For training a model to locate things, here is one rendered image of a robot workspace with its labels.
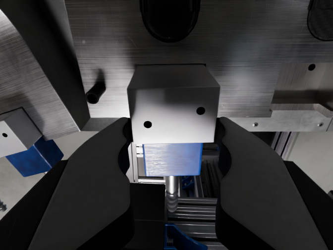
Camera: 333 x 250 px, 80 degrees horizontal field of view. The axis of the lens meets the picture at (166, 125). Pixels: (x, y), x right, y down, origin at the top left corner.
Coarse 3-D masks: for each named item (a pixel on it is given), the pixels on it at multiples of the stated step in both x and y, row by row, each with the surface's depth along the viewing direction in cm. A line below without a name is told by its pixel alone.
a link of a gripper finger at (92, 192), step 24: (120, 120) 11; (96, 144) 9; (120, 144) 9; (72, 168) 8; (96, 168) 8; (120, 168) 9; (72, 192) 7; (96, 192) 7; (120, 192) 7; (48, 216) 6; (72, 216) 6; (96, 216) 6; (120, 216) 6; (48, 240) 5; (72, 240) 5; (96, 240) 6; (120, 240) 6
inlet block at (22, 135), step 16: (16, 112) 20; (0, 128) 19; (16, 128) 20; (32, 128) 21; (0, 144) 20; (16, 144) 20; (32, 144) 21; (48, 144) 23; (16, 160) 23; (32, 160) 23; (48, 160) 23
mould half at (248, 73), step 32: (64, 0) 13; (96, 0) 13; (128, 0) 13; (224, 0) 13; (256, 0) 13; (288, 0) 13; (96, 32) 14; (128, 32) 14; (192, 32) 14; (224, 32) 14; (256, 32) 14; (288, 32) 14; (96, 64) 15; (128, 64) 15; (224, 64) 15; (256, 64) 15; (224, 96) 16; (256, 96) 16
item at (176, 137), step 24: (144, 72) 13; (168, 72) 13; (192, 72) 13; (144, 96) 11; (168, 96) 11; (192, 96) 11; (216, 96) 11; (144, 120) 11; (168, 120) 11; (192, 120) 11; (216, 120) 11; (144, 144) 14; (168, 144) 14; (192, 144) 14; (144, 168) 15; (168, 168) 15; (192, 168) 15; (168, 192) 18
